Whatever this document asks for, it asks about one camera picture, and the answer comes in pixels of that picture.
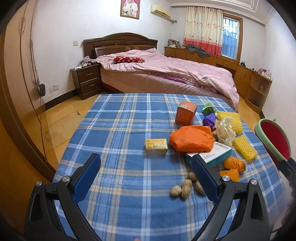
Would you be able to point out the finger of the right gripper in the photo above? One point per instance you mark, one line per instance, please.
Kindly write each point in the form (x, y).
(288, 169)

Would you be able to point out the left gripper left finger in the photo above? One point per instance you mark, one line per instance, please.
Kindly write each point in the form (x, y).
(42, 220)

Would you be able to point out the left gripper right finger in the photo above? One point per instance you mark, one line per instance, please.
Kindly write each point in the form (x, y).
(250, 221)

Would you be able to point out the red bin green rim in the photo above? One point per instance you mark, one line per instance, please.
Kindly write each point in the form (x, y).
(274, 140)

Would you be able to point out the orange peel flat piece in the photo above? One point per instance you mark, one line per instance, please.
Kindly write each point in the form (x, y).
(233, 174)

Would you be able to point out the yellow foam net near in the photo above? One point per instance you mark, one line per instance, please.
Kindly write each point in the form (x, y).
(243, 146)

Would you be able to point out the peanut right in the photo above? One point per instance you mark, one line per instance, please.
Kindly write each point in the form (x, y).
(199, 188)

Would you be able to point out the wooden wardrobe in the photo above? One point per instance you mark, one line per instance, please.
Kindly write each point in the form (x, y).
(17, 110)

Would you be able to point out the teal white medicine box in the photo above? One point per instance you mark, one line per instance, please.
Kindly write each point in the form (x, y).
(218, 154)

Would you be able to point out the peanut middle long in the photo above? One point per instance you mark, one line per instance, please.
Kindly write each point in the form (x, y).
(186, 188)

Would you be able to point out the white crumpled paper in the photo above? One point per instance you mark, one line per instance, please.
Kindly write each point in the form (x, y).
(223, 131)

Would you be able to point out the peanut top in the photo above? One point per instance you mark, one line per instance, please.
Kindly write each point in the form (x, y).
(192, 176)

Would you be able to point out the peanut left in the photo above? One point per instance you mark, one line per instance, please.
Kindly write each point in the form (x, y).
(176, 191)

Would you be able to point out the long wooden cabinet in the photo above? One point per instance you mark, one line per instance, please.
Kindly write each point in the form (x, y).
(252, 86)

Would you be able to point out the items on corner shelf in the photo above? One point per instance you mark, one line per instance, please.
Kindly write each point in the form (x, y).
(265, 73)

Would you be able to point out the green snack wrapper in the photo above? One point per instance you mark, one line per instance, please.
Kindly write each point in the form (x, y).
(208, 109)

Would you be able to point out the orange foam net bag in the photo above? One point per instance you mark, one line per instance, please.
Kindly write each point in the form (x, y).
(192, 139)

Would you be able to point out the black object on desk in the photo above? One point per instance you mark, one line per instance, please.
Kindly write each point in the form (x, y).
(242, 63)

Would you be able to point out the orange cardboard box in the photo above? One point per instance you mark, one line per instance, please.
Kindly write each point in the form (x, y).
(185, 113)

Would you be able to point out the yellow small box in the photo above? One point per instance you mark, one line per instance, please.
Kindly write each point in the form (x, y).
(156, 146)

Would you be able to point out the pink quilt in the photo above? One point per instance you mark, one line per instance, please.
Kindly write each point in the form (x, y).
(144, 83)

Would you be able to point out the grey clothes on cabinet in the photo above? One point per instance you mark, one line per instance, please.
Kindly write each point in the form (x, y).
(194, 49)

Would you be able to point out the window with bars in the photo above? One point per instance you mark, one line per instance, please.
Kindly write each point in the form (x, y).
(232, 36)

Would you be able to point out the dark wooden nightstand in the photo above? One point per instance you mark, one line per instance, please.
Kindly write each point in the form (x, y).
(87, 81)

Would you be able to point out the floral curtain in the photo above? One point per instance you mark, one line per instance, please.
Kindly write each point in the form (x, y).
(204, 29)

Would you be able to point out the books on cabinet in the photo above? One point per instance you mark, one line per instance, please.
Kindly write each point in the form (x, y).
(174, 43)

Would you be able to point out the clutter on nightstand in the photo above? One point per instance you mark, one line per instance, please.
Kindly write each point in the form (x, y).
(85, 62)

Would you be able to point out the red floral pillow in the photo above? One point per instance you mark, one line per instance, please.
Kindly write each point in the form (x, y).
(126, 59)

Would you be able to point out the framed wedding photo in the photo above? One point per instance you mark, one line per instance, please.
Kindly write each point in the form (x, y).
(130, 8)

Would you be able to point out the wall socket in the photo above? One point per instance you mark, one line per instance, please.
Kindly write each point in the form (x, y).
(54, 88)

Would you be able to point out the wall air conditioner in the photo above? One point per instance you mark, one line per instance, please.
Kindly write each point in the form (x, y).
(159, 11)

